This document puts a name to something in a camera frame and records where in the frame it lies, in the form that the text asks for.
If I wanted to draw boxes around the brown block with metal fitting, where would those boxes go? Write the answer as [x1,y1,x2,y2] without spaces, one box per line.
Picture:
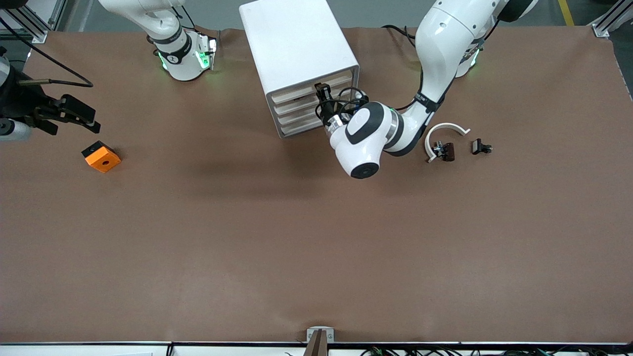
[432,141,456,163]

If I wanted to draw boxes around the grey metal table bracket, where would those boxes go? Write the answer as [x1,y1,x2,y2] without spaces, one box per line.
[306,326,335,343]

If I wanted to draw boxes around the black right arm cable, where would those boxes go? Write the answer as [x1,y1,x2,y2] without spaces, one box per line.
[0,17,94,89]

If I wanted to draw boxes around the orange and black cube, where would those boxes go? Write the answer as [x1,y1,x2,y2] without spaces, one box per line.
[81,140,122,174]

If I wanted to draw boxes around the white table edge rail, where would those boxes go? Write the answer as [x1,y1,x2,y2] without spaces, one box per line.
[0,341,633,356]

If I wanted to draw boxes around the aluminium frame profile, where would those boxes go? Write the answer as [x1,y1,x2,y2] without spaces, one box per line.
[0,9,48,44]
[590,0,633,39]

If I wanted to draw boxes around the black cables behind arm base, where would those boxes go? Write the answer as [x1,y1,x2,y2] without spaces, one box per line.
[381,24,422,51]

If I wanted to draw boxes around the black left gripper cable bundle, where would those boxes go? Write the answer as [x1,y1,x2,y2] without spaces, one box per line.
[326,87,370,118]

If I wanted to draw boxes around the white curved plastic clamp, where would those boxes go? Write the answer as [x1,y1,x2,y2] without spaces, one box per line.
[425,122,471,163]

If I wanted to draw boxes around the white drawer cabinet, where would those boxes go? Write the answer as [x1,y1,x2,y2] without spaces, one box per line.
[239,0,360,139]

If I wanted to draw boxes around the white plastic drawer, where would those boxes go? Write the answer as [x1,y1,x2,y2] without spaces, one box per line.
[270,68,359,105]
[279,116,331,138]
[273,84,359,116]
[276,99,327,127]

